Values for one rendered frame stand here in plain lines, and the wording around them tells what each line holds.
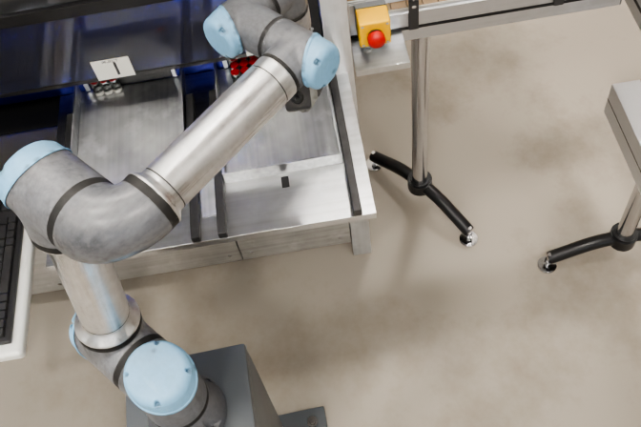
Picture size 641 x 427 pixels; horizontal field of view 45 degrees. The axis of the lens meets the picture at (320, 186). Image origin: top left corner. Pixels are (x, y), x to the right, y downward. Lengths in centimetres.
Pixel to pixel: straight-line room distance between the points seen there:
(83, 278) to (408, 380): 134
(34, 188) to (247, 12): 41
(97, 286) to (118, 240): 24
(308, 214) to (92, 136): 57
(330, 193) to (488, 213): 110
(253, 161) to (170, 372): 56
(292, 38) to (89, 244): 42
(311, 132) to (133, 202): 77
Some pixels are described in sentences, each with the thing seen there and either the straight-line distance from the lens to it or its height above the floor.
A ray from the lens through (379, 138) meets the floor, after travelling 283.
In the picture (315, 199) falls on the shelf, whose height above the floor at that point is 88.
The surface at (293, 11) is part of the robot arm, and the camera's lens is 131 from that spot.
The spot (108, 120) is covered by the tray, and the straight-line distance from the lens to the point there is 190.
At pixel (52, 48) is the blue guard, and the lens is 177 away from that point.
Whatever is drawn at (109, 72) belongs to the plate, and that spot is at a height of 101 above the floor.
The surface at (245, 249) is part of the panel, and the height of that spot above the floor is 15.
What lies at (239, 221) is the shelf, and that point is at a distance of 164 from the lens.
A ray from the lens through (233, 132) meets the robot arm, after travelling 110.
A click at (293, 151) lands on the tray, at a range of 172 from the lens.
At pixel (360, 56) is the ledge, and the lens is 189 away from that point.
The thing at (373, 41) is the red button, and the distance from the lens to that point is 174.
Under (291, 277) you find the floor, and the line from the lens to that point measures 255.
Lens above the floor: 224
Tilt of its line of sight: 55 degrees down
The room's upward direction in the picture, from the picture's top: 10 degrees counter-clockwise
